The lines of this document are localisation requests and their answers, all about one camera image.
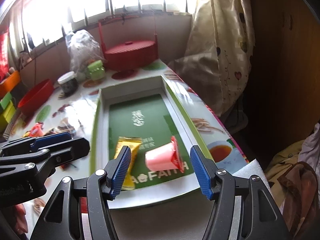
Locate floral cream curtain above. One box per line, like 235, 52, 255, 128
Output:
169, 0, 255, 134

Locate person left hand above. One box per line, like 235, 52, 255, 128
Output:
14, 204, 28, 235

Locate green lidded jar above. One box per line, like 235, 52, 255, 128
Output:
87, 60, 105, 81

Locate red oval tray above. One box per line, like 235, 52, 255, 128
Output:
18, 79, 54, 117

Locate yellow peanut candy packet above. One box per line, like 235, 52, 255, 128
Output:
114, 137, 142, 191

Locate dark jar white lid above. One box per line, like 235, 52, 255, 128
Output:
57, 71, 78, 96

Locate green yellow stacked boxes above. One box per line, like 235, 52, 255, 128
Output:
0, 92, 16, 132

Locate green white gift box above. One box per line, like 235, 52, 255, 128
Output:
91, 76, 210, 210

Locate orange box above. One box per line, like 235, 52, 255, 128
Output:
0, 70, 21, 99

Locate clear plastic bag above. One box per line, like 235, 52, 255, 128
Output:
65, 29, 105, 82

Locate white foam sheet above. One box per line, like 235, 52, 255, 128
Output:
233, 159, 271, 192

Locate red snack bag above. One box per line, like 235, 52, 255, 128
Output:
0, 31, 9, 81

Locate red basket with handle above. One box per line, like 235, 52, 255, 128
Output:
98, 22, 158, 72

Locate pink jelly cup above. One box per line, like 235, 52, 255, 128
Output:
145, 136, 184, 173

